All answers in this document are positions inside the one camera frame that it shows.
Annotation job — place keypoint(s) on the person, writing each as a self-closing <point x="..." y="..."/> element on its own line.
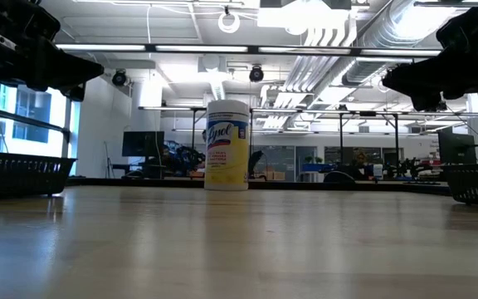
<point x="361" y="166"/>

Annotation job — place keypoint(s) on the black hanging camera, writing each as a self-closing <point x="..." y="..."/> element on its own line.
<point x="256" y="74"/>
<point x="119" y="77"/>

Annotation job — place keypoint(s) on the blue storage bin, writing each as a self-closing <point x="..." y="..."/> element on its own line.
<point x="318" y="167"/>

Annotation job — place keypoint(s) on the black computer monitor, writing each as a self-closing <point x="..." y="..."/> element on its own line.
<point x="143" y="144"/>

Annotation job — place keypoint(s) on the LED light strip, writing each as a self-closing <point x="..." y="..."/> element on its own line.
<point x="98" y="47"/>
<point x="201" y="48"/>
<point x="401" y="52"/>
<point x="305" y="50"/>

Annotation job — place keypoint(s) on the Lysol wipes canister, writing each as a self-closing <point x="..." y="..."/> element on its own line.
<point x="226" y="145"/>

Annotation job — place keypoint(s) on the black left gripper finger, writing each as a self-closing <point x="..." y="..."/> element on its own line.
<point x="81" y="70"/>

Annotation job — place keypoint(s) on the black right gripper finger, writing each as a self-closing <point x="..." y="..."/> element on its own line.
<point x="413" y="81"/>

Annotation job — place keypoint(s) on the black monitor on arm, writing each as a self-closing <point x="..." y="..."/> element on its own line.
<point x="457" y="147"/>

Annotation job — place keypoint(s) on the black aluminium table frame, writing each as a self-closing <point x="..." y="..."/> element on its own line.
<point x="297" y="185"/>

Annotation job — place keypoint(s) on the black plastic mesh basket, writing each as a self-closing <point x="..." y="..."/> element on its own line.
<point x="475" y="182"/>
<point x="19" y="174"/>

